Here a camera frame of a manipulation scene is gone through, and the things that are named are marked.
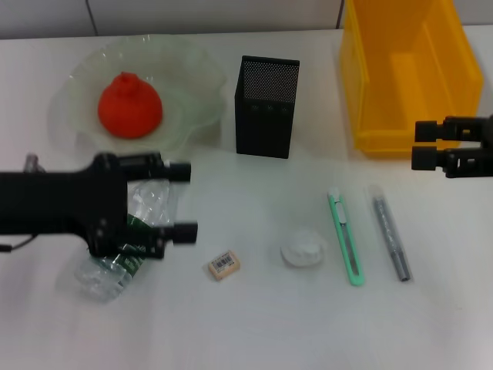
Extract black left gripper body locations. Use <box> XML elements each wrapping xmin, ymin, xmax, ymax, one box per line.
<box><xmin>0</xmin><ymin>153</ymin><xmax>130</xmax><ymax>258</ymax></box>

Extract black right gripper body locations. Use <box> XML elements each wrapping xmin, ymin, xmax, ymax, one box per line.
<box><xmin>485</xmin><ymin>113</ymin><xmax>493</xmax><ymax>174</ymax></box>

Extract beige barcode eraser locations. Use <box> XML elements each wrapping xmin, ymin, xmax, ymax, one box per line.
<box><xmin>207</xmin><ymin>249</ymin><xmax>243</xmax><ymax>281</ymax></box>

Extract grey pen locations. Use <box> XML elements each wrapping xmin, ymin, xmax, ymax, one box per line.
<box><xmin>365</xmin><ymin>184</ymin><xmax>414</xmax><ymax>282</ymax></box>

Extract clear green-label water bottle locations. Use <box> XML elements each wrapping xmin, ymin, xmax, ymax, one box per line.
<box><xmin>72</xmin><ymin>179</ymin><xmax>182</xmax><ymax>305</ymax></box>

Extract green utility knife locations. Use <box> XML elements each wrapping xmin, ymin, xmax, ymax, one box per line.
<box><xmin>326</xmin><ymin>187</ymin><xmax>365</xmax><ymax>287</ymax></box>

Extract white paper ball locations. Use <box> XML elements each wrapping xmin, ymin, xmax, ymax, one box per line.
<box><xmin>280</xmin><ymin>229</ymin><xmax>328</xmax><ymax>267</ymax></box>

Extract red-orange fruit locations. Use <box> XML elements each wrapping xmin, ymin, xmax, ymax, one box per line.
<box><xmin>97</xmin><ymin>72</ymin><xmax>164</xmax><ymax>140</ymax></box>

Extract black mesh pen holder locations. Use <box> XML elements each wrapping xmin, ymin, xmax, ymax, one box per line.
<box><xmin>233</xmin><ymin>55</ymin><xmax>301</xmax><ymax>160</ymax></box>

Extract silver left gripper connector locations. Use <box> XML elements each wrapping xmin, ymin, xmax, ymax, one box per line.
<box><xmin>25</xmin><ymin>153</ymin><xmax>44</xmax><ymax>173</ymax></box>

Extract yellow plastic bin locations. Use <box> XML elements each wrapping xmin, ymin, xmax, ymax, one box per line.
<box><xmin>338</xmin><ymin>0</ymin><xmax>485</xmax><ymax>160</ymax></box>

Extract clear glass wavy bowl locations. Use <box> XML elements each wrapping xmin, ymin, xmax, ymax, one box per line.
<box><xmin>48</xmin><ymin>33</ymin><xmax>229</xmax><ymax>153</ymax></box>

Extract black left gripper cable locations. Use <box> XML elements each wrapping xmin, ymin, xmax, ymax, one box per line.
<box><xmin>0</xmin><ymin>235</ymin><xmax>38</xmax><ymax>254</ymax></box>

